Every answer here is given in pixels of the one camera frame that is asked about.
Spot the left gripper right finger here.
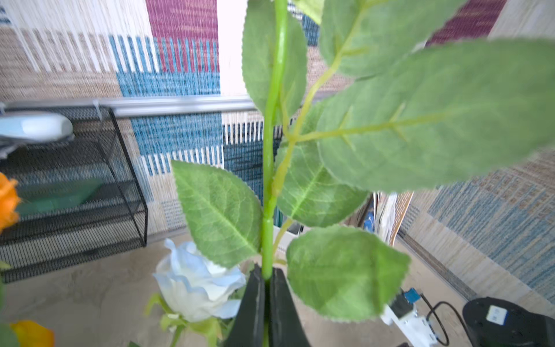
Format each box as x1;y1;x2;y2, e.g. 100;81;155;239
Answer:
267;267;311;347

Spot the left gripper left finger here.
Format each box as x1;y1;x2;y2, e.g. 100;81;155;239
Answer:
224;265;266;347

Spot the yellow orange tulip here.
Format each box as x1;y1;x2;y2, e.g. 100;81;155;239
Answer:
10;320;55;347

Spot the orange rose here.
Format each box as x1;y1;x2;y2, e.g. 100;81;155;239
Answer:
0;173;21;232

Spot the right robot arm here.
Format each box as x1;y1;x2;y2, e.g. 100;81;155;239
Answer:
462;297;554;347

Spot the white file organizer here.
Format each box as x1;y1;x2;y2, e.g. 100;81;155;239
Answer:
273;220;305;254

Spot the green glass shelf plate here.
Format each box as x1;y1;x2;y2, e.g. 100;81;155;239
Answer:
16;178;103;218

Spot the white round device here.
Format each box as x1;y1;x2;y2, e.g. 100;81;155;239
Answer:
1;111;74;143

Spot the black wire shelf rack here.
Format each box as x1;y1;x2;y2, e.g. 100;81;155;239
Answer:
1;105;148;283

